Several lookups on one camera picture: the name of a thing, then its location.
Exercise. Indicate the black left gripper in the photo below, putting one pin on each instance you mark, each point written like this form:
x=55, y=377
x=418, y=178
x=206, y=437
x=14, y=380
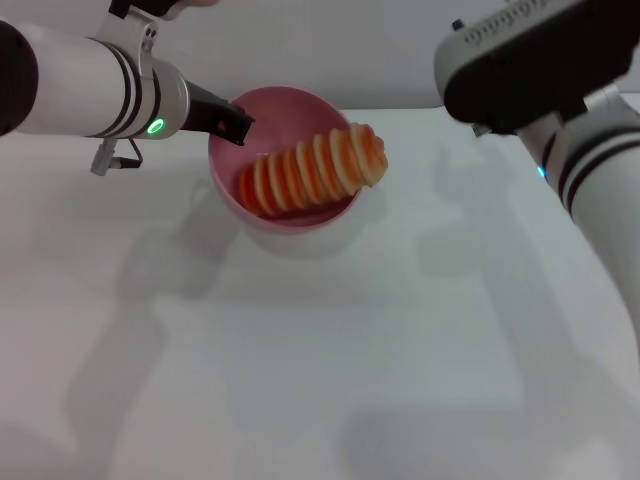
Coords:
x=202, y=112

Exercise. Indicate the pink plastic bowl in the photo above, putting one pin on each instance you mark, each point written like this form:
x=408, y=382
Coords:
x=280, y=115

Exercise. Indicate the golden ridged bread loaf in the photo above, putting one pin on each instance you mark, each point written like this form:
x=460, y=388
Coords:
x=320, y=170

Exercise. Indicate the silver left camera bracket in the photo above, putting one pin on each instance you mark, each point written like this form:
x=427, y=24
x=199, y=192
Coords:
x=132, y=35

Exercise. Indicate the silver camera bracket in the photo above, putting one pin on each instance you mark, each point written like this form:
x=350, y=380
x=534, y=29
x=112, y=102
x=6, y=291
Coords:
x=607, y=100
x=132, y=35

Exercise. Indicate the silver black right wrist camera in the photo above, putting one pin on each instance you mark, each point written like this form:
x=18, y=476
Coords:
x=525, y=65

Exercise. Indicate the silver right camera bracket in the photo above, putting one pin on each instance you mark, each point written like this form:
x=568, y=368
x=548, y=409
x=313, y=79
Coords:
x=607, y=100

